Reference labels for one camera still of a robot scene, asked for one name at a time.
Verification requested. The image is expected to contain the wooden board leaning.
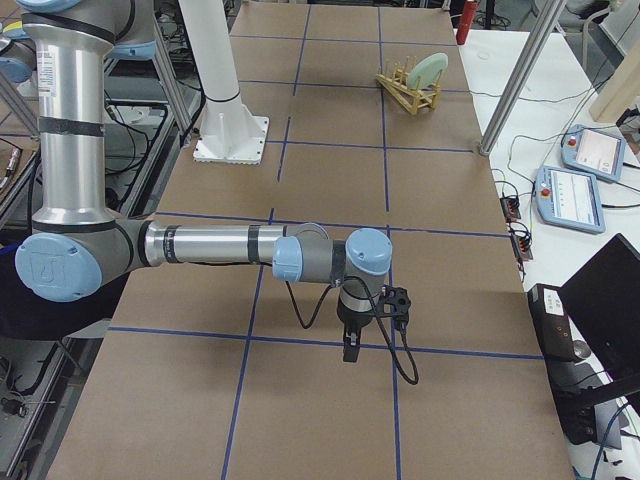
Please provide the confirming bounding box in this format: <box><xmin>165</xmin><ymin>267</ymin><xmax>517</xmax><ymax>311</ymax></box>
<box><xmin>589</xmin><ymin>42</ymin><xmax>640</xmax><ymax>123</ymax></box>

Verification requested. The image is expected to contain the orange connector block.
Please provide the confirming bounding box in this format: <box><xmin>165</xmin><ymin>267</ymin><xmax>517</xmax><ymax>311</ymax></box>
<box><xmin>499</xmin><ymin>181</ymin><xmax>521</xmax><ymax>222</ymax></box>
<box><xmin>508</xmin><ymin>221</ymin><xmax>533</xmax><ymax>262</ymax></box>

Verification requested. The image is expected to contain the near orange connector block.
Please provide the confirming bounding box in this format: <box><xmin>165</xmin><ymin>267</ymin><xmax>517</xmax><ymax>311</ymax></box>
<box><xmin>508</xmin><ymin>221</ymin><xmax>533</xmax><ymax>262</ymax></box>

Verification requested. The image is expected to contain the pale green plate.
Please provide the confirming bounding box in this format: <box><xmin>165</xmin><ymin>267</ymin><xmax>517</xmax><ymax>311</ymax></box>
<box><xmin>405</xmin><ymin>52</ymin><xmax>448</xmax><ymax>90</ymax></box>

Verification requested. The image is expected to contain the far orange connector block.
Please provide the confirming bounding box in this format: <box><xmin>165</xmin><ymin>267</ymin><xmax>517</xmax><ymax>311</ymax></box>
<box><xmin>499</xmin><ymin>181</ymin><xmax>521</xmax><ymax>222</ymax></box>

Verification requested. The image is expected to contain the black camera cable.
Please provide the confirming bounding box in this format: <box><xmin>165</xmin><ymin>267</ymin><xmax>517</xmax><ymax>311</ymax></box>
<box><xmin>285</xmin><ymin>275</ymin><xmax>420</xmax><ymax>386</ymax></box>

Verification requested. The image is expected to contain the teach pendant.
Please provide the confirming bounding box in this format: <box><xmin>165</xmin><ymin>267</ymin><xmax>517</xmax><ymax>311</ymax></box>
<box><xmin>561</xmin><ymin>124</ymin><xmax>627</xmax><ymax>183</ymax></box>
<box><xmin>535</xmin><ymin>166</ymin><xmax>606</xmax><ymax>234</ymax></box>

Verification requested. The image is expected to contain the red cylinder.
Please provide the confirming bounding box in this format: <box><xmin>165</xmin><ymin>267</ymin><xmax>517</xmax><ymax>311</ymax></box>
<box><xmin>456</xmin><ymin>0</ymin><xmax>479</xmax><ymax>45</ymax></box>

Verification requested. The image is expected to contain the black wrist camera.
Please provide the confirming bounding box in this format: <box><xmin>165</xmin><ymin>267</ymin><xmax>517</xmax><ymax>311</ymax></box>
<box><xmin>376</xmin><ymin>285</ymin><xmax>411</xmax><ymax>333</ymax></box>

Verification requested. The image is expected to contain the black box with label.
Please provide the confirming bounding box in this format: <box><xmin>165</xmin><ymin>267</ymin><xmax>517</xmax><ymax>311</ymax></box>
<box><xmin>527</xmin><ymin>283</ymin><xmax>577</xmax><ymax>362</ymax></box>

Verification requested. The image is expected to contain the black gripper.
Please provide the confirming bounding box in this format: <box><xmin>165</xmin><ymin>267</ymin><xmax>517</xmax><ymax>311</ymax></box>
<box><xmin>337</xmin><ymin>275</ymin><xmax>380</xmax><ymax>362</ymax></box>

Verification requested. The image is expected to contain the black monitor on stand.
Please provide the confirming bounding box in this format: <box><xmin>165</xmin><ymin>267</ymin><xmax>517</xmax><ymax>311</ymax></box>
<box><xmin>559</xmin><ymin>233</ymin><xmax>640</xmax><ymax>380</ymax></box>

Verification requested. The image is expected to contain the wooden dish rack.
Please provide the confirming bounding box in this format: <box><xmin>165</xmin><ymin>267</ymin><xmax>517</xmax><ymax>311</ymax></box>
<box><xmin>375</xmin><ymin>59</ymin><xmax>446</xmax><ymax>115</ymax></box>

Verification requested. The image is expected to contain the aluminium frame post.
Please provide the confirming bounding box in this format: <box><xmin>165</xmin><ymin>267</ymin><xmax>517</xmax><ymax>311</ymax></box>
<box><xmin>478</xmin><ymin>0</ymin><xmax>566</xmax><ymax>156</ymax></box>

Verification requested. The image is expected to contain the far teach pendant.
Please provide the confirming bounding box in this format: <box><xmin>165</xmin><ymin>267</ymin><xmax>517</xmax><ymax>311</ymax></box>
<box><xmin>561</xmin><ymin>124</ymin><xmax>627</xmax><ymax>183</ymax></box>

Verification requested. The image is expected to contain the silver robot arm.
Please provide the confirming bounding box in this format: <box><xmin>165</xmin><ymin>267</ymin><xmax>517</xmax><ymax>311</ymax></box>
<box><xmin>15</xmin><ymin>1</ymin><xmax>395</xmax><ymax>362</ymax></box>

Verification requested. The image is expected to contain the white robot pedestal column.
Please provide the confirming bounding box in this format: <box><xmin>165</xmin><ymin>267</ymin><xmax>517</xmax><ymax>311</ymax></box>
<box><xmin>179</xmin><ymin>0</ymin><xmax>269</xmax><ymax>165</ymax></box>

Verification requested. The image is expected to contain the near teach pendant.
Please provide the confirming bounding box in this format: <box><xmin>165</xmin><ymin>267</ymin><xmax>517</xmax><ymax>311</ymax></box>
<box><xmin>535</xmin><ymin>166</ymin><xmax>606</xmax><ymax>234</ymax></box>

